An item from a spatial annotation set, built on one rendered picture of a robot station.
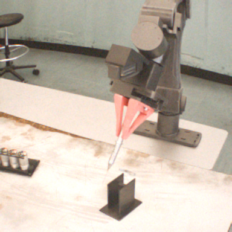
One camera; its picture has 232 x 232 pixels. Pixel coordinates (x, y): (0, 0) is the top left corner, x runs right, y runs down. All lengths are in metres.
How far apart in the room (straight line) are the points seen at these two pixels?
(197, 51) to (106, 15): 0.94
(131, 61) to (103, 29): 3.07
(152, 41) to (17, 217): 0.48
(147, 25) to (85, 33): 3.18
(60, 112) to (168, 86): 0.38
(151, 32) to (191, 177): 0.42
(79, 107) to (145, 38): 0.63
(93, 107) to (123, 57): 0.61
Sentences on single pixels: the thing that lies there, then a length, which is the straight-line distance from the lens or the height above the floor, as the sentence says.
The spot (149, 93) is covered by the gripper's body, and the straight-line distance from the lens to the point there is 0.71.
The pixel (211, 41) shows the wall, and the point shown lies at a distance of 3.35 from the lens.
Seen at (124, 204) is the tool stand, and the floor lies 0.78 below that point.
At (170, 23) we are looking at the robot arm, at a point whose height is 1.14.
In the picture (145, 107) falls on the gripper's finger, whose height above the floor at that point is 0.99.
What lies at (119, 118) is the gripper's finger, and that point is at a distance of 0.74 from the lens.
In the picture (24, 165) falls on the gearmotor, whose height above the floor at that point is 0.78.
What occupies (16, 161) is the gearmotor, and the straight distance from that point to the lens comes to 0.96.
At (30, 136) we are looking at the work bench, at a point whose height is 0.75.
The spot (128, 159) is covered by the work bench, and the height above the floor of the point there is 0.75.
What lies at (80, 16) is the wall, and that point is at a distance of 3.84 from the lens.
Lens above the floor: 1.33
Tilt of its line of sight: 29 degrees down
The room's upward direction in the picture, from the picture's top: straight up
